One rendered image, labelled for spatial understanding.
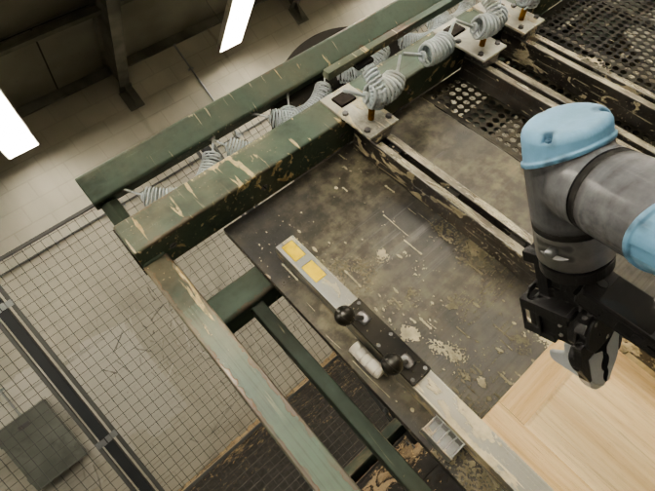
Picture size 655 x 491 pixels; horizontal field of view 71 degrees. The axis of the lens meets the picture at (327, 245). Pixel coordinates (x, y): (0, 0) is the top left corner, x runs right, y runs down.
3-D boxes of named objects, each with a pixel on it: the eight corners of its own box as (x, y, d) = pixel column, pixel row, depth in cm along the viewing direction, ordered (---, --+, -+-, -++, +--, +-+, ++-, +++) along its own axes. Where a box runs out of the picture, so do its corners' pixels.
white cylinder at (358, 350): (348, 353, 94) (375, 382, 91) (348, 348, 92) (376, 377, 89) (359, 343, 95) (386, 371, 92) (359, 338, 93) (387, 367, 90)
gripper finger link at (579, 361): (591, 358, 56) (588, 308, 52) (606, 364, 55) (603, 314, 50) (568, 383, 55) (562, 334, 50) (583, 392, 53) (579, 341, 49)
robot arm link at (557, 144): (558, 151, 36) (497, 124, 43) (568, 258, 42) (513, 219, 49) (648, 109, 36) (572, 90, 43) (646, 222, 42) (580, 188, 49)
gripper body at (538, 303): (559, 296, 60) (551, 221, 53) (631, 323, 53) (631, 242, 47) (523, 333, 57) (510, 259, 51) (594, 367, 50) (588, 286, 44)
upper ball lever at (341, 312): (366, 331, 94) (341, 330, 82) (353, 319, 95) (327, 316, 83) (377, 318, 93) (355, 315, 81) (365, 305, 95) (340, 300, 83)
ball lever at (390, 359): (408, 375, 89) (390, 381, 76) (395, 360, 90) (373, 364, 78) (422, 360, 88) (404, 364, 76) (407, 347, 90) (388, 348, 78)
